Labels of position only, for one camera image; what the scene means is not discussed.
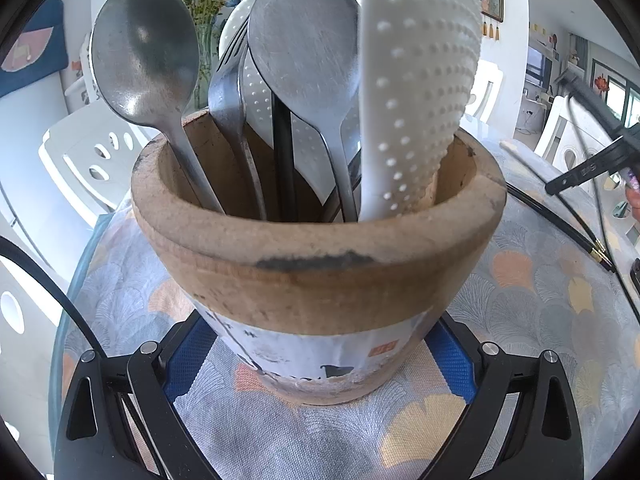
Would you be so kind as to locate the white rice paddle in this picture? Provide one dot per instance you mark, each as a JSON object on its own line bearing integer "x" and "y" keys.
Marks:
{"x": 417, "y": 62}
{"x": 310, "y": 157}

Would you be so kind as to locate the steel spoon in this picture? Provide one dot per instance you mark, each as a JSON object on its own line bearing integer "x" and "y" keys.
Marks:
{"x": 144, "y": 59}
{"x": 307, "y": 53}

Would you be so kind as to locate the small framed picture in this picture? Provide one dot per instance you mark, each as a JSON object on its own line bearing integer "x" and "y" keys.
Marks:
{"x": 493, "y": 9}

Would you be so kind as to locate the blue fridge cover cloth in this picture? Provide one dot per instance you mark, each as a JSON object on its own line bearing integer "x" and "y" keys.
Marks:
{"x": 38, "y": 52}

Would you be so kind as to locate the glass vase with stems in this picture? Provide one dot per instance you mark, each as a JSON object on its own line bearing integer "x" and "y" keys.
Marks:
{"x": 203, "y": 14}

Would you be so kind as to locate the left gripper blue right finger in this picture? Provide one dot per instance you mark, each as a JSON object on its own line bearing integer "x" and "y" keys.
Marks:
{"x": 458, "y": 356}

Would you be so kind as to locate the patterned grey placemat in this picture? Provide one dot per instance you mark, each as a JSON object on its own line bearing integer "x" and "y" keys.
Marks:
{"x": 534, "y": 289}

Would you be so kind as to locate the black smartphone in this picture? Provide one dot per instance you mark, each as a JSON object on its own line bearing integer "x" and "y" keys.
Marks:
{"x": 635, "y": 274}

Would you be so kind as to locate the steel fork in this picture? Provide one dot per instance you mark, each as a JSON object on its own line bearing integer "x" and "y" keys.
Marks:
{"x": 226, "y": 106}

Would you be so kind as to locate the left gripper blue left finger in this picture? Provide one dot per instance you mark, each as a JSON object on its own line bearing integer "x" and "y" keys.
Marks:
{"x": 184, "y": 350}

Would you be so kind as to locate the white chair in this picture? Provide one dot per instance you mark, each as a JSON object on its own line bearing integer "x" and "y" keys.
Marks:
{"x": 26, "y": 307}
{"x": 570, "y": 135}
{"x": 89, "y": 155}
{"x": 484, "y": 93}

